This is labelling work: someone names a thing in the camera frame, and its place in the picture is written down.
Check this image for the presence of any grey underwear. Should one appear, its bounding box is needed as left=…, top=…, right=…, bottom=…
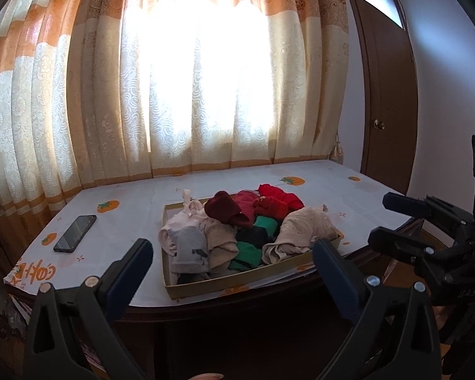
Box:
left=169, top=225, right=211, bottom=275

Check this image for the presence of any curtain tassel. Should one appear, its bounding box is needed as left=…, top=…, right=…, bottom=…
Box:
left=329, top=135, right=344, bottom=164

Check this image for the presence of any smooth pink underwear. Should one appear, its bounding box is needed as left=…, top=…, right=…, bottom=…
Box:
left=204, top=218, right=240, bottom=278

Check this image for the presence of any shallow cardboard tray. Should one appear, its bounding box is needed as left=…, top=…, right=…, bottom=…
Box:
left=161, top=196, right=341, bottom=299

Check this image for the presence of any dark red underwear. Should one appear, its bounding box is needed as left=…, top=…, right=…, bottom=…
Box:
left=204, top=191, right=242, bottom=226

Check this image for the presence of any beige underwear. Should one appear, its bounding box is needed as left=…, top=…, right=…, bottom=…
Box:
left=261, top=205, right=339, bottom=266

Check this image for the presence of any brown wooden door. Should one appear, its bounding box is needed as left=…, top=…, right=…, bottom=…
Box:
left=340, top=0, right=418, bottom=193

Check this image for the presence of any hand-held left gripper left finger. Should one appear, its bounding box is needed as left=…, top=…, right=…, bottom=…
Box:
left=23, top=237, right=154, bottom=380

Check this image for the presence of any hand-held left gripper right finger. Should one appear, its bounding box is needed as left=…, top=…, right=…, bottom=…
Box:
left=312, top=238, right=444, bottom=380

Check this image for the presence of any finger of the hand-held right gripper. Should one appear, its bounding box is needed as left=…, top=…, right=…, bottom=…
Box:
left=382, top=192, right=475, bottom=246
left=367, top=225, right=466, bottom=289

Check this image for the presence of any green black striped underwear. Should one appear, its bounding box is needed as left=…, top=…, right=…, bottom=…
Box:
left=229, top=216, right=280, bottom=273

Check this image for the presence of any person's right hand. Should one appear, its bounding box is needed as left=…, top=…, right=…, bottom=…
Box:
left=433, top=305, right=448, bottom=333

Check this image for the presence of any black smartphone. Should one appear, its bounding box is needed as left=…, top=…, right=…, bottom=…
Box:
left=53, top=214, right=98, bottom=253

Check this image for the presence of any cream orange patterned curtain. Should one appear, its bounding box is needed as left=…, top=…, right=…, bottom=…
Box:
left=0, top=0, right=351, bottom=242

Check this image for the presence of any white printed tablecloth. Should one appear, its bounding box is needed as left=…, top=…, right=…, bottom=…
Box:
left=3, top=159, right=424, bottom=307

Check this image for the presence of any pink dotted lace underwear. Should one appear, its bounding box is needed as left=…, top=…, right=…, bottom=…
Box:
left=164, top=189, right=208, bottom=232

